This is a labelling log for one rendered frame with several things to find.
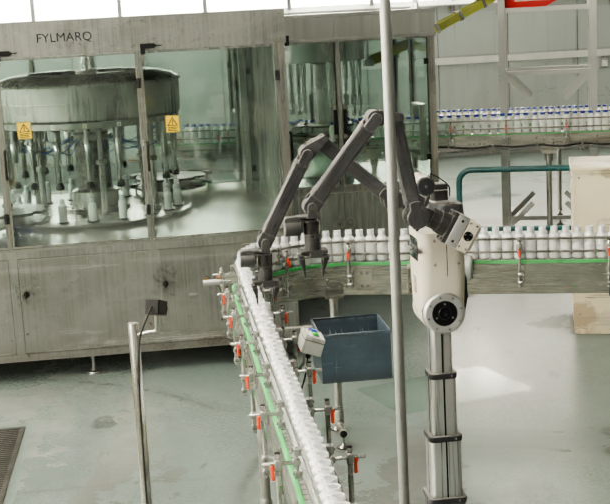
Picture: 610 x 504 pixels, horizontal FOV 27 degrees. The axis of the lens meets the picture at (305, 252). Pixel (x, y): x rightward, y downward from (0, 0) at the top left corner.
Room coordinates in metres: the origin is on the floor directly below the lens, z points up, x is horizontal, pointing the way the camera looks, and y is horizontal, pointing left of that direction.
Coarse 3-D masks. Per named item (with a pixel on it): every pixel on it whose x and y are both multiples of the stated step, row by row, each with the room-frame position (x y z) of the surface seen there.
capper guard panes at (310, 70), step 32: (288, 64) 10.18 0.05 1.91; (320, 64) 10.21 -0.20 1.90; (352, 64) 10.24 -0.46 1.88; (416, 64) 10.30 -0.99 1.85; (288, 96) 10.18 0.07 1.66; (320, 96) 10.21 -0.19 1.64; (352, 96) 10.24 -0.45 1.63; (416, 96) 10.30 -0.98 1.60; (320, 128) 10.21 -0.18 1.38; (352, 128) 10.24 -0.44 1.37; (384, 128) 10.27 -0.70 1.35; (416, 128) 10.30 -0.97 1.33; (320, 160) 10.21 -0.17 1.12; (384, 160) 10.27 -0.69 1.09; (416, 160) 10.30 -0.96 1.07
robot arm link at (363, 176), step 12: (312, 144) 4.80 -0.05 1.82; (324, 144) 4.81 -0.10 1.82; (300, 156) 4.80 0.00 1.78; (348, 168) 4.83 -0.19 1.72; (360, 168) 4.84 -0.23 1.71; (360, 180) 4.84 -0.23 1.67; (372, 180) 4.84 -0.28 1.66; (372, 192) 4.85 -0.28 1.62; (384, 192) 4.82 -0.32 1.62; (384, 204) 4.82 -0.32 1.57
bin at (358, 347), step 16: (320, 320) 5.55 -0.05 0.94; (336, 320) 5.56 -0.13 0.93; (352, 320) 5.56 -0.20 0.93; (368, 320) 5.57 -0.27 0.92; (336, 336) 5.25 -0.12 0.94; (352, 336) 5.26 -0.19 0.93; (368, 336) 5.27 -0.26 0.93; (384, 336) 5.27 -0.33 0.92; (336, 352) 5.25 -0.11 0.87; (352, 352) 5.26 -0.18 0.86; (368, 352) 5.26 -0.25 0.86; (384, 352) 5.27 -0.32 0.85; (336, 368) 5.25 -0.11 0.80; (352, 368) 5.26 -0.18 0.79; (368, 368) 5.26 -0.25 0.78; (384, 368) 5.27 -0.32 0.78; (304, 384) 5.28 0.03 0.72
